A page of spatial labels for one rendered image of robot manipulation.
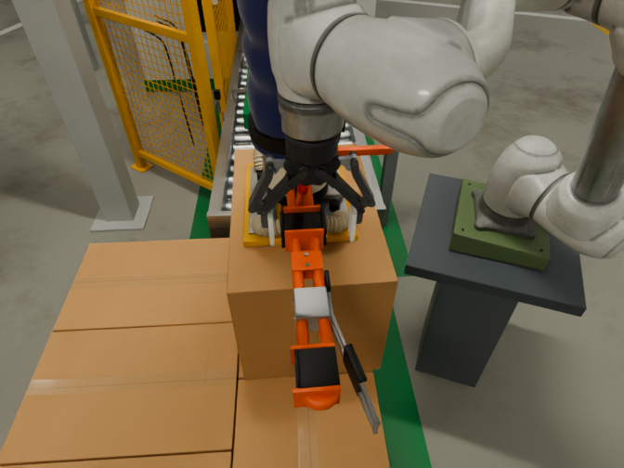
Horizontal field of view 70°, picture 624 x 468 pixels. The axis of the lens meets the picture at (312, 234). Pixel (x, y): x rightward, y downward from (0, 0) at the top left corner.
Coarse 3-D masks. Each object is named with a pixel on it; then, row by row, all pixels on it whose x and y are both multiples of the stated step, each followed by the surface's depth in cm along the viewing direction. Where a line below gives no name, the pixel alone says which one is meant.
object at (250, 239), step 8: (248, 168) 132; (248, 176) 129; (256, 176) 129; (248, 184) 127; (248, 192) 124; (248, 200) 122; (280, 208) 119; (248, 216) 117; (248, 224) 115; (248, 232) 112; (248, 240) 110; (256, 240) 110; (264, 240) 110; (280, 240) 111
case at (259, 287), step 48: (240, 192) 128; (240, 240) 114; (384, 240) 114; (240, 288) 102; (288, 288) 102; (336, 288) 104; (384, 288) 105; (240, 336) 113; (288, 336) 115; (384, 336) 119
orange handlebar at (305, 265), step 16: (288, 192) 105; (304, 256) 89; (320, 256) 89; (304, 272) 90; (320, 272) 87; (304, 320) 79; (320, 320) 79; (304, 336) 76; (320, 336) 77; (304, 400) 69; (320, 400) 68; (336, 400) 69
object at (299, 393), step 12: (300, 348) 73; (312, 348) 73; (324, 348) 73; (300, 360) 71; (312, 360) 71; (324, 360) 71; (336, 360) 71; (300, 372) 70; (312, 372) 70; (324, 372) 70; (336, 372) 70; (300, 384) 68; (312, 384) 68; (324, 384) 68; (336, 384) 68; (300, 396) 68
